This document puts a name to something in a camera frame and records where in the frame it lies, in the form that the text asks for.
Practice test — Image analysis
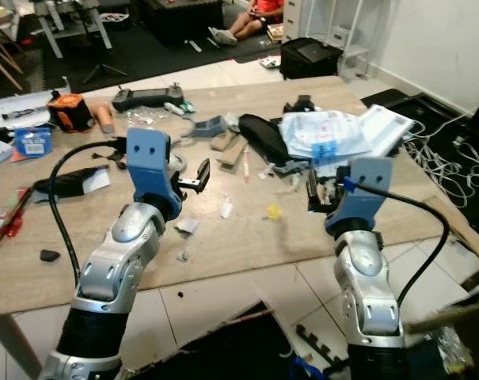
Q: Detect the wooden block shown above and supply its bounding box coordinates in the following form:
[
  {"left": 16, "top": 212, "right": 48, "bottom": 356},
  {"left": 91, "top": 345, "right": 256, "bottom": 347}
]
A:
[{"left": 211, "top": 131, "right": 244, "bottom": 165}]

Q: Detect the grey-blue small device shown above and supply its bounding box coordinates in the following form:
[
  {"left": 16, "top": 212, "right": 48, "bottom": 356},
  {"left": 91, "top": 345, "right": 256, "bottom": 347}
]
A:
[{"left": 189, "top": 116, "right": 224, "bottom": 139}]

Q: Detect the white plastic bag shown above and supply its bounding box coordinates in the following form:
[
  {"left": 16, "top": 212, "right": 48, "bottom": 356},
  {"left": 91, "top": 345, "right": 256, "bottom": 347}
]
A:
[{"left": 280, "top": 104, "right": 416, "bottom": 176}]

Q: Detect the long black pouch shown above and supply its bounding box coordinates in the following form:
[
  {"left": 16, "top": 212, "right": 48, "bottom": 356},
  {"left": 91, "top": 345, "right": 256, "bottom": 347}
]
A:
[{"left": 238, "top": 113, "right": 296, "bottom": 167}]

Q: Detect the black remote controller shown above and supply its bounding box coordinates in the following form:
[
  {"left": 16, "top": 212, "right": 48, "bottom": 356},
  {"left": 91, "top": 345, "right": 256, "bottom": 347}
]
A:
[{"left": 111, "top": 84, "right": 184, "bottom": 112}]

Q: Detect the tan cylinder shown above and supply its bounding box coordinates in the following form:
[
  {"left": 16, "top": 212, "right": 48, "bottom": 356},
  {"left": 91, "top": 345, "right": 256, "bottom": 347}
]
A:
[{"left": 95, "top": 103, "right": 116, "bottom": 134}]

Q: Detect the black pouch with white label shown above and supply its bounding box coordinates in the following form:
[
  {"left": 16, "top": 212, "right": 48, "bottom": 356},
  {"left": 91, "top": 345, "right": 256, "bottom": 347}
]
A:
[{"left": 40, "top": 166, "right": 112, "bottom": 200}]

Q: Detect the small black case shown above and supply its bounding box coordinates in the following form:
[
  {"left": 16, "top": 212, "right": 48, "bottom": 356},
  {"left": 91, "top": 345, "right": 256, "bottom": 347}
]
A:
[{"left": 280, "top": 37, "right": 344, "bottom": 80}]

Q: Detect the orange and black device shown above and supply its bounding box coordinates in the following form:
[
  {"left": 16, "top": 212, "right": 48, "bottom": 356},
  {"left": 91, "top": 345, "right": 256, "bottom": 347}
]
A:
[{"left": 48, "top": 93, "right": 94, "bottom": 132}]

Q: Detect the black tripod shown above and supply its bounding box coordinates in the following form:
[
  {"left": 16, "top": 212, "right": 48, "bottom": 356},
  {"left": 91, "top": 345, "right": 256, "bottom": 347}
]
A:
[{"left": 81, "top": 36, "right": 134, "bottom": 86}]

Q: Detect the blue small box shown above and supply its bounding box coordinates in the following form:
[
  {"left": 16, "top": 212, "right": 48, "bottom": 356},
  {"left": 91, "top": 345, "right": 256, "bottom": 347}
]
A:
[{"left": 15, "top": 127, "right": 53, "bottom": 158}]

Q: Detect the large black case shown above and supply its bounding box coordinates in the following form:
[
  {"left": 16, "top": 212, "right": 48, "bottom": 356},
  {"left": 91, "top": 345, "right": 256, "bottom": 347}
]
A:
[{"left": 143, "top": 0, "right": 224, "bottom": 45}]

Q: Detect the red package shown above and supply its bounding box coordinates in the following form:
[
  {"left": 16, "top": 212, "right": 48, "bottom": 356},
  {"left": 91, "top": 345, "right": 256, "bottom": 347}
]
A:
[{"left": 0, "top": 188, "right": 34, "bottom": 245}]

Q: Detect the white shelf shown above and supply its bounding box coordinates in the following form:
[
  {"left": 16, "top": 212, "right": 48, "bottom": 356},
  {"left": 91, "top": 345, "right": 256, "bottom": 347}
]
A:
[{"left": 283, "top": 0, "right": 387, "bottom": 61}]

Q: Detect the person in orange shirt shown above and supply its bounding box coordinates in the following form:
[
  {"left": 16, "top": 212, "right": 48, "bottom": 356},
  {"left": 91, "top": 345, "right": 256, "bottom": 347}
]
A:
[{"left": 209, "top": 0, "right": 286, "bottom": 46}]

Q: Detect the grey metal workbench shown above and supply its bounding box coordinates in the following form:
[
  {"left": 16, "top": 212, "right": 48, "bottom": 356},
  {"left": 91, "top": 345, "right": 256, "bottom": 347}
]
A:
[{"left": 33, "top": 0, "right": 113, "bottom": 59}]

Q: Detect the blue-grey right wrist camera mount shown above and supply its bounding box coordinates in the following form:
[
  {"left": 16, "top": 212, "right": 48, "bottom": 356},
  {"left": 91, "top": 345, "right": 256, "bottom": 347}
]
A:
[{"left": 325, "top": 156, "right": 396, "bottom": 237}]

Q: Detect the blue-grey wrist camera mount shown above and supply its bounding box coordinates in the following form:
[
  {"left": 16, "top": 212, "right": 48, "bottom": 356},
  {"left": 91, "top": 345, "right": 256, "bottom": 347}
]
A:
[
  {"left": 126, "top": 127, "right": 185, "bottom": 222},
  {"left": 325, "top": 156, "right": 396, "bottom": 237}
]

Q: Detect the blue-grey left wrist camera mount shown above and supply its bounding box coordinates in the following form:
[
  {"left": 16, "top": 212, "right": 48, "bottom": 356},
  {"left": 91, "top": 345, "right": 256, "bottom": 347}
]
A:
[{"left": 126, "top": 127, "right": 185, "bottom": 222}]

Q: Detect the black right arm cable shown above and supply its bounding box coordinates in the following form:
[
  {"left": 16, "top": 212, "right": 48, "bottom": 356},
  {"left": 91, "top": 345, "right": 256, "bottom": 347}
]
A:
[{"left": 347, "top": 180, "right": 451, "bottom": 311}]

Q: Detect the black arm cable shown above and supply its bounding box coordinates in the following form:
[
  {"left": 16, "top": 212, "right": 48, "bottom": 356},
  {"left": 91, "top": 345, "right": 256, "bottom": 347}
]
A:
[
  {"left": 347, "top": 180, "right": 451, "bottom": 311},
  {"left": 48, "top": 138, "right": 129, "bottom": 264}
]

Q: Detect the white cable bundle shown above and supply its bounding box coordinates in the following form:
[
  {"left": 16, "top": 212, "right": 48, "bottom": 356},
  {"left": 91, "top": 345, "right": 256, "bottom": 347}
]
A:
[{"left": 401, "top": 111, "right": 479, "bottom": 211}]

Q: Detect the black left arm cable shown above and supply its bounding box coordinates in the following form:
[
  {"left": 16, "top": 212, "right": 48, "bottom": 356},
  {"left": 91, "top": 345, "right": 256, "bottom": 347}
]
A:
[{"left": 48, "top": 138, "right": 129, "bottom": 264}]

